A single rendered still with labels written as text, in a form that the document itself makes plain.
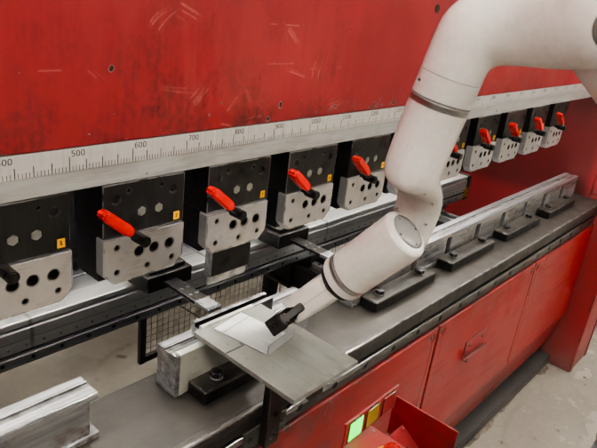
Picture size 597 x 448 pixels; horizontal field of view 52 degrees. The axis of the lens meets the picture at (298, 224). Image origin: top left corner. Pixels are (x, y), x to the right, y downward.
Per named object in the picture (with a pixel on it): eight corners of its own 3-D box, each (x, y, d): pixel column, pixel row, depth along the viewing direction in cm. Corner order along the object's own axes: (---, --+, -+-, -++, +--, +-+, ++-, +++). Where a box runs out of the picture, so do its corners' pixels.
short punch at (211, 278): (210, 287, 117) (213, 243, 113) (203, 284, 118) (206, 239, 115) (247, 274, 124) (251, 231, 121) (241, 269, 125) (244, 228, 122)
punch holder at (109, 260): (103, 288, 93) (103, 187, 87) (75, 268, 98) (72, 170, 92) (181, 263, 104) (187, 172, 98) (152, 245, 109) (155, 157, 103)
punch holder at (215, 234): (204, 256, 108) (210, 167, 102) (175, 239, 113) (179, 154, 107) (264, 237, 119) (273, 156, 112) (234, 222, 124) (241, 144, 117)
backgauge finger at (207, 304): (191, 325, 121) (193, 303, 120) (118, 275, 137) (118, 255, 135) (235, 307, 130) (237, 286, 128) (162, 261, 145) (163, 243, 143)
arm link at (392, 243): (354, 244, 107) (324, 255, 100) (409, 204, 99) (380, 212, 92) (379, 285, 105) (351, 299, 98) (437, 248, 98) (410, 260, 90)
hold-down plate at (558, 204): (548, 219, 243) (550, 212, 241) (535, 214, 246) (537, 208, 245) (573, 205, 264) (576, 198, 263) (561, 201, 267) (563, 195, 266)
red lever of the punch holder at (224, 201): (218, 188, 99) (249, 214, 107) (202, 180, 101) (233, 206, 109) (213, 196, 99) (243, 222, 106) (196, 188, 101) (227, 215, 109)
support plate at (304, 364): (293, 405, 102) (294, 400, 101) (193, 336, 117) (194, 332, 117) (357, 365, 115) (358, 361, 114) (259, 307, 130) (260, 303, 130)
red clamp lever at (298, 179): (300, 170, 113) (322, 194, 121) (284, 164, 116) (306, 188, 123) (295, 178, 113) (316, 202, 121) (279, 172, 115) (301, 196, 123)
